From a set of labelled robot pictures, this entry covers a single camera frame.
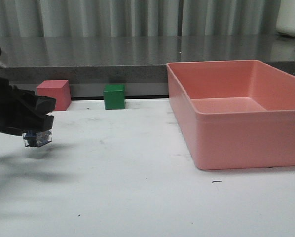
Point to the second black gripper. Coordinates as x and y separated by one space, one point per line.
22 110

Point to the yellow push button switch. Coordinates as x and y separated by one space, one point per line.
37 139

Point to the pink cube block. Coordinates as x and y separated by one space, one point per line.
58 89

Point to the dark grey counter bench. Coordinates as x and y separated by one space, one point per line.
89 63

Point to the green cube block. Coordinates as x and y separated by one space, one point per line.
114 96

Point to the pink plastic bin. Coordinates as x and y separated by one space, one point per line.
234 114

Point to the white appliance in background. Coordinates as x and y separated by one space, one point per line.
285 23

